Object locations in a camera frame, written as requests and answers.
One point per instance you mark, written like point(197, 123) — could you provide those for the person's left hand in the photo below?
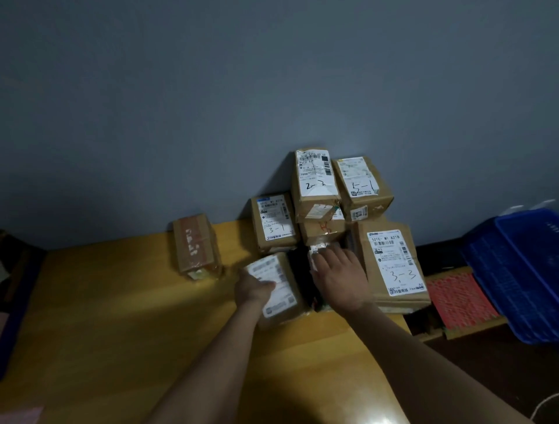
point(253, 292)

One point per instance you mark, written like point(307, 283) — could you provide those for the person's right hand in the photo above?
point(345, 284)

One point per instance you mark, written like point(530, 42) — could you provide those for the small cardboard parcel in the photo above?
point(284, 297)
point(275, 223)

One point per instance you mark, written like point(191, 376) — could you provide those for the box marked 3-3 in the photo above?
point(393, 266)

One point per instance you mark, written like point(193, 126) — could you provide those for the small tall box white labels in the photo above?
point(314, 183)

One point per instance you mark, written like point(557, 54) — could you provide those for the pink dot sticker sheet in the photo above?
point(22, 416)

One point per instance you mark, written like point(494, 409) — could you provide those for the person's left forearm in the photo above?
point(209, 371)

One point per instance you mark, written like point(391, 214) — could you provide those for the person's right forearm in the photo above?
point(428, 375)

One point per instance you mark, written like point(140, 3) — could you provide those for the blue plastic crate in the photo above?
point(515, 271)

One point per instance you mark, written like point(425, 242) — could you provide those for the blue plastic grid pallet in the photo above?
point(17, 314)

